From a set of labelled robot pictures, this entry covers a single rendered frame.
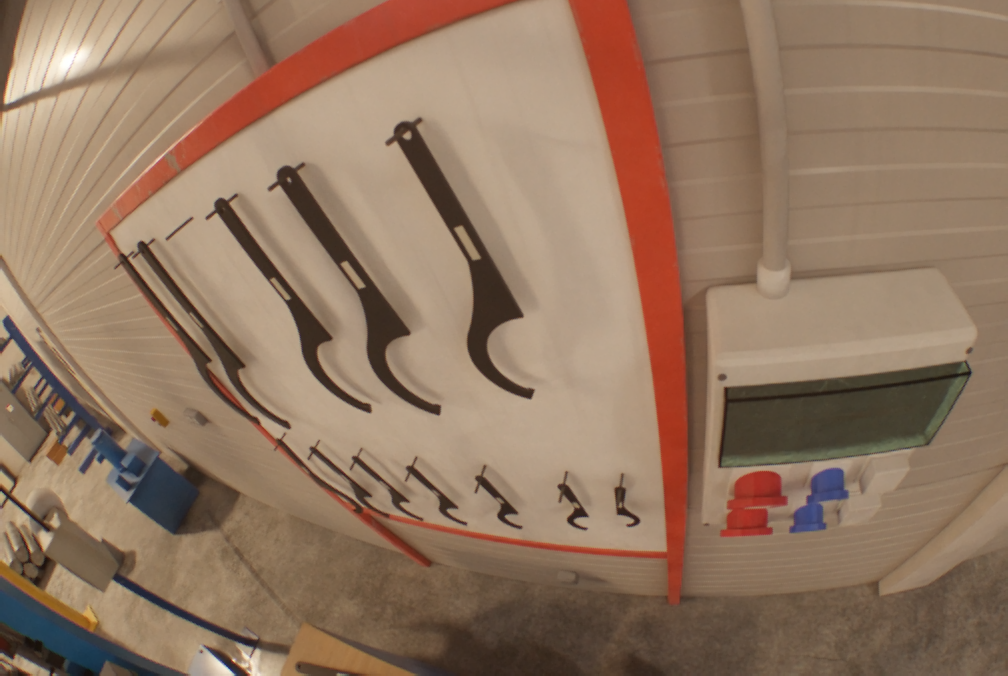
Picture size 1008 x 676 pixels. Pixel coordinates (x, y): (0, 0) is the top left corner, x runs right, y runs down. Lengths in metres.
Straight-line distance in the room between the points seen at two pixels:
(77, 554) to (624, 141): 2.71
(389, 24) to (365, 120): 0.14
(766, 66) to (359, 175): 0.52
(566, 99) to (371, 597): 2.79
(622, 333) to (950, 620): 2.48
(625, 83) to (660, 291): 0.27
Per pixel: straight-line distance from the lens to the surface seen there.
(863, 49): 0.56
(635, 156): 0.48
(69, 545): 2.64
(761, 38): 0.47
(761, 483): 0.73
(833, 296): 0.62
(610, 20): 0.45
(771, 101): 0.48
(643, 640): 2.34
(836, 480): 0.78
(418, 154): 0.51
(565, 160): 0.50
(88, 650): 2.71
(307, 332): 0.87
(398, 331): 0.71
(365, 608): 2.91
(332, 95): 0.60
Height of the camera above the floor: 2.32
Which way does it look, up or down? 34 degrees down
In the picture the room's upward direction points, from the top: 23 degrees counter-clockwise
